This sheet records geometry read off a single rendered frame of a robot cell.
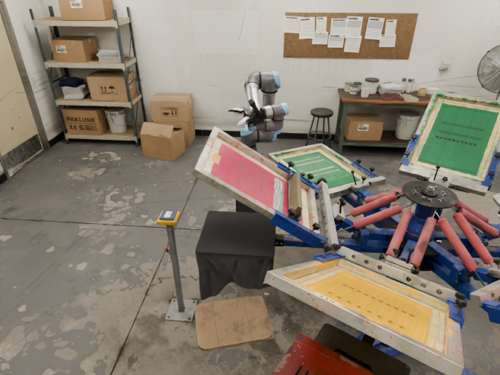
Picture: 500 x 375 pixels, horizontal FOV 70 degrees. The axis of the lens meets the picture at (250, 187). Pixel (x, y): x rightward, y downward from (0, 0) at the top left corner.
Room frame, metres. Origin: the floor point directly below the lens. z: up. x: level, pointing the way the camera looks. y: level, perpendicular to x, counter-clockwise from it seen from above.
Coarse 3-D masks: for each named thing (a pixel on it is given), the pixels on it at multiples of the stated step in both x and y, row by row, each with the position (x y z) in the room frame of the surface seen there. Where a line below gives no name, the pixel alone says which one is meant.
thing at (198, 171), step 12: (216, 132) 2.09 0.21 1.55; (240, 144) 2.12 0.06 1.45; (204, 156) 1.74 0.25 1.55; (252, 156) 2.11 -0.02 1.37; (276, 168) 2.09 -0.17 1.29; (204, 180) 1.58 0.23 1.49; (216, 180) 1.58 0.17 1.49; (228, 192) 1.57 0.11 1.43; (240, 192) 1.59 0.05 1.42; (312, 192) 2.02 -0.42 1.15; (252, 204) 1.56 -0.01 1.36; (312, 204) 1.87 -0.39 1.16; (312, 216) 1.74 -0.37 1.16; (312, 228) 1.63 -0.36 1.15
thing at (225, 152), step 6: (222, 144) 2.06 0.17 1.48; (222, 150) 1.99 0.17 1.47; (228, 150) 2.03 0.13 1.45; (222, 156) 1.92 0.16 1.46; (228, 156) 1.96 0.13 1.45; (240, 156) 2.04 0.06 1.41; (228, 162) 1.89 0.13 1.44; (252, 162) 2.04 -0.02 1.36; (258, 168) 2.01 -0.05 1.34; (270, 174) 2.02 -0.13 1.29; (270, 180) 1.95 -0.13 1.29; (282, 180) 2.03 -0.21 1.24; (270, 186) 1.88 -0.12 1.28; (288, 186) 2.00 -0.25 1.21; (288, 192) 1.92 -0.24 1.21; (288, 198) 1.85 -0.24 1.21
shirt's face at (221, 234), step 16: (208, 224) 1.94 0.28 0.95; (224, 224) 1.94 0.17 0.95; (240, 224) 1.94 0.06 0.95; (256, 224) 1.94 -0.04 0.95; (272, 224) 1.94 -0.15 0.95; (208, 240) 1.77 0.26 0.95; (224, 240) 1.77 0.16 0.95; (240, 240) 1.77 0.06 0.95; (256, 240) 1.77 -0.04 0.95; (272, 240) 1.77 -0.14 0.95
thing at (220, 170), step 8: (216, 168) 1.75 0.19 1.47; (224, 168) 1.80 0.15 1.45; (216, 176) 1.67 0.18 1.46; (224, 176) 1.72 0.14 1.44; (232, 184) 1.69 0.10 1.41; (248, 192) 1.69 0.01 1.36; (272, 192) 1.82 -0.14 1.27; (264, 200) 1.69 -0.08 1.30; (272, 200) 1.74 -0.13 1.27; (288, 200) 1.83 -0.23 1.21; (272, 208) 1.66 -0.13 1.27; (288, 208) 1.74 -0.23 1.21
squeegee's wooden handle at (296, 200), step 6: (294, 174) 2.03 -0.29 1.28; (300, 174) 2.02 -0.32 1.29; (294, 180) 1.95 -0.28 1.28; (300, 180) 1.93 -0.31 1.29; (294, 186) 1.88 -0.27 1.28; (300, 186) 1.86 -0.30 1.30; (294, 192) 1.82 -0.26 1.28; (300, 192) 1.79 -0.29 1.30; (294, 198) 1.75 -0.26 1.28; (300, 198) 1.72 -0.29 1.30; (294, 204) 1.69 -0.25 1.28; (300, 204) 1.66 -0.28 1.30; (300, 210) 1.63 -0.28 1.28; (294, 216) 1.63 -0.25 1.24
